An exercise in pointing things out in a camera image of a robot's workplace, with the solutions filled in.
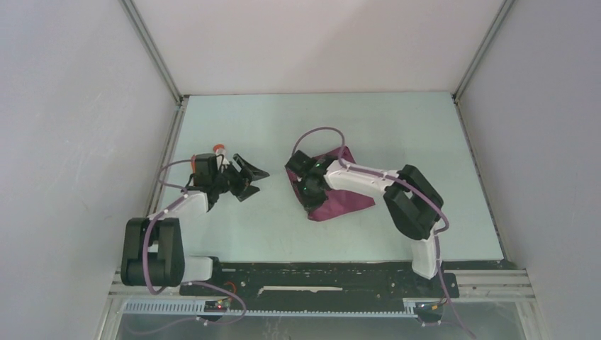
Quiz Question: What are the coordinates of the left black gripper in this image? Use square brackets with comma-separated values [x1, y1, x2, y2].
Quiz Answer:
[212, 154, 268, 202]

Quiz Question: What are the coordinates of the maroon cloth napkin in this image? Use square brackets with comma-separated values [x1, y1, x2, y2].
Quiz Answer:
[285, 147, 376, 222]

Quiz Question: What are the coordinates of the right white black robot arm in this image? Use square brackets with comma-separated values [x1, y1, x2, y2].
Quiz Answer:
[285, 150, 448, 296]

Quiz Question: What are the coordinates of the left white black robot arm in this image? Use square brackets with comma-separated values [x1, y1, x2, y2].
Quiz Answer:
[120, 149, 269, 295]

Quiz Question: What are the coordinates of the orange plastic spoon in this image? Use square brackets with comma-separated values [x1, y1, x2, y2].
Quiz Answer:
[213, 144, 226, 154]

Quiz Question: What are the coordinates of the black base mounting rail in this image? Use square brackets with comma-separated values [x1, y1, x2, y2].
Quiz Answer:
[209, 261, 459, 310]

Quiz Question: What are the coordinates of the white cable duct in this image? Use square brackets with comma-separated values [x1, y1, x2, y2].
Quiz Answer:
[123, 299, 417, 318]

